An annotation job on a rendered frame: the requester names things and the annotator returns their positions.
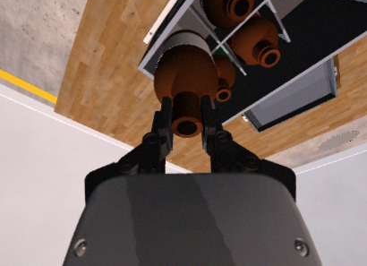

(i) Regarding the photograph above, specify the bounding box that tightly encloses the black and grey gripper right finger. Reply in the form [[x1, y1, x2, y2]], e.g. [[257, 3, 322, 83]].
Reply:
[[201, 95, 296, 203]]

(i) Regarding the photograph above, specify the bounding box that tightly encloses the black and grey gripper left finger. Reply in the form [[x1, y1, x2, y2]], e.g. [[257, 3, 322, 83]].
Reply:
[[84, 97, 174, 205]]

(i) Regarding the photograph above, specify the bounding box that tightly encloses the brown glass bottle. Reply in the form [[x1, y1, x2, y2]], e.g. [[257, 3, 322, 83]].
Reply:
[[200, 0, 255, 30], [212, 47, 236, 102], [153, 30, 218, 138], [226, 13, 280, 68]]

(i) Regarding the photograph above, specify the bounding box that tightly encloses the grey shallow tray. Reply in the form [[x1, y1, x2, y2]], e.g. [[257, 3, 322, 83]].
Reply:
[[243, 56, 337, 133]]

